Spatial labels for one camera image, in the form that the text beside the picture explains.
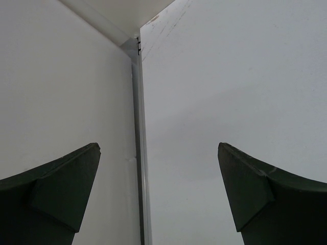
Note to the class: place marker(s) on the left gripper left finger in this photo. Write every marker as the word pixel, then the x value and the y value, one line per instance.
pixel 46 204

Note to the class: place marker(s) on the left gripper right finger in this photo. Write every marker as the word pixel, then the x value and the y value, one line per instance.
pixel 270 205

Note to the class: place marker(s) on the aluminium left rail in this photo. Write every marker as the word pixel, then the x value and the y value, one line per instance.
pixel 132 47

